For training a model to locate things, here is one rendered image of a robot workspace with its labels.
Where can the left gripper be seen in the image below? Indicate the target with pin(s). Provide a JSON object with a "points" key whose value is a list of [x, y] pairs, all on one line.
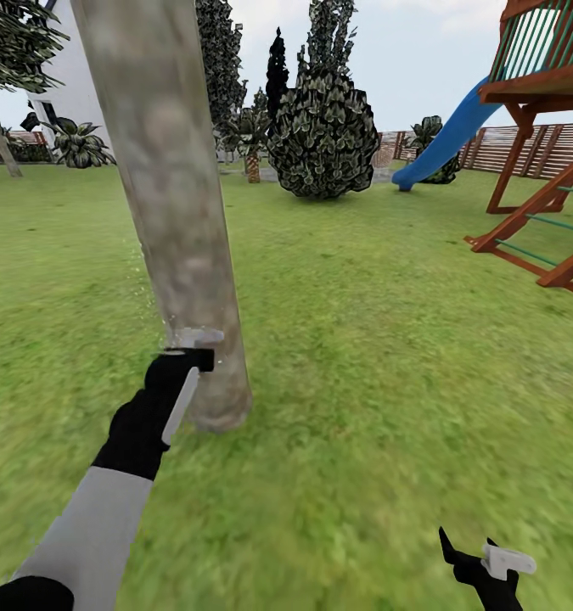
{"points": [[204, 359]]}

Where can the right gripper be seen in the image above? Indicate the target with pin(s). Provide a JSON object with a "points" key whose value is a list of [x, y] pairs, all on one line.
{"points": [[468, 570]]}

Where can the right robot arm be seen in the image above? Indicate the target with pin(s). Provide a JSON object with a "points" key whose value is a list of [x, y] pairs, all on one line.
{"points": [[494, 578]]}

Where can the garden chair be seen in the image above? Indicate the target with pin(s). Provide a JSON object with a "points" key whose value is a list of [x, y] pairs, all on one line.
{"points": [[381, 159]]}

